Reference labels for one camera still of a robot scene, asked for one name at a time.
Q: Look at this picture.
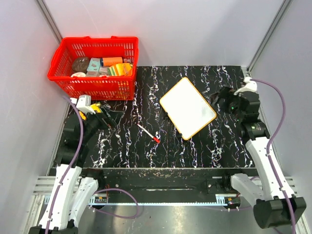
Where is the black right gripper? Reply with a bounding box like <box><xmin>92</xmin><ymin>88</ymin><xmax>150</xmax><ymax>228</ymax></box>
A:
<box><xmin>208</xmin><ymin>85</ymin><xmax>243</xmax><ymax>121</ymax></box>

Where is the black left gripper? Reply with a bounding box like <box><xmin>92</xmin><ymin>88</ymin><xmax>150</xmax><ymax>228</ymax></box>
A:
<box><xmin>81</xmin><ymin>105</ymin><xmax>124</xmax><ymax>143</ymax></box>

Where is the yellow-framed whiteboard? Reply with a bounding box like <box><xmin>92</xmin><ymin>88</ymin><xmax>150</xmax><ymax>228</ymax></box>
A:
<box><xmin>159</xmin><ymin>77</ymin><xmax>217</xmax><ymax>140</ymax></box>

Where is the red-capped whiteboard marker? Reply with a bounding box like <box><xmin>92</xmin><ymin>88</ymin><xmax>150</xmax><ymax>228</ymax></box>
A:
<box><xmin>137</xmin><ymin>124</ymin><xmax>160</xmax><ymax>144</ymax></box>

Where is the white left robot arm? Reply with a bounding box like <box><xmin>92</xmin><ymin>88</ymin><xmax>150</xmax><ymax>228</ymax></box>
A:
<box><xmin>29</xmin><ymin>106</ymin><xmax>123</xmax><ymax>234</ymax></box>

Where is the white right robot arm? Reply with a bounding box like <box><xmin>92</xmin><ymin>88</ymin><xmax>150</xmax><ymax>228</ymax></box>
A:
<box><xmin>211</xmin><ymin>87</ymin><xmax>307</xmax><ymax>229</ymax></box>

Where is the orange green snack box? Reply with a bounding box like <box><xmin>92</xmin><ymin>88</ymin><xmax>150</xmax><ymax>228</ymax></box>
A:
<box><xmin>79</xmin><ymin>102</ymin><xmax>102</xmax><ymax>120</ymax></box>

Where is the orange yellow box in basket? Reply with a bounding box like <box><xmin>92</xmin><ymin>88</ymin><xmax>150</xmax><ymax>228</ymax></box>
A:
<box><xmin>108</xmin><ymin>63</ymin><xmax>133</xmax><ymax>77</ymax></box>

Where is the orange cylindrical can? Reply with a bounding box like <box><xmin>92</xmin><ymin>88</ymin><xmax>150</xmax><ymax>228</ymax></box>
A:
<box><xmin>100</xmin><ymin>57</ymin><xmax>123</xmax><ymax>67</ymax></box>

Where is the light blue small box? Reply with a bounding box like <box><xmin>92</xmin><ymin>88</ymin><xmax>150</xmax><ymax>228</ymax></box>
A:
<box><xmin>87</xmin><ymin>58</ymin><xmax>100</xmax><ymax>72</ymax></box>

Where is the brown round packet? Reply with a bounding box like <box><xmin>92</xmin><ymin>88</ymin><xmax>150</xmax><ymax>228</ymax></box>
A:
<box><xmin>72</xmin><ymin>57</ymin><xmax>90</xmax><ymax>73</ymax></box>

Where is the red plastic shopping basket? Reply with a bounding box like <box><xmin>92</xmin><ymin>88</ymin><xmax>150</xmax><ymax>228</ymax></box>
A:
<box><xmin>47</xmin><ymin>36</ymin><xmax>139</xmax><ymax>100</ymax></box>

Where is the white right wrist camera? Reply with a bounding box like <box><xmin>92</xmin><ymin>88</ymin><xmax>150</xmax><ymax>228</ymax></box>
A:
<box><xmin>234</xmin><ymin>77</ymin><xmax>257</xmax><ymax>96</ymax></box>

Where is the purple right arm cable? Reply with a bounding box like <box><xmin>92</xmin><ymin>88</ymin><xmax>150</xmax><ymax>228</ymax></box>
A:
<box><xmin>251</xmin><ymin>79</ymin><xmax>297</xmax><ymax>234</ymax></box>

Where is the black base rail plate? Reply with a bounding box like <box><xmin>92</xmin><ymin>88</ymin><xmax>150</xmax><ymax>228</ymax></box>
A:
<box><xmin>78</xmin><ymin>167</ymin><xmax>259</xmax><ymax>195</ymax></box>

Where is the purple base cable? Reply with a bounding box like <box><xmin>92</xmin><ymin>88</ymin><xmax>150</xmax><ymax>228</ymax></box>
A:
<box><xmin>89</xmin><ymin>188</ymin><xmax>140</xmax><ymax>219</ymax></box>

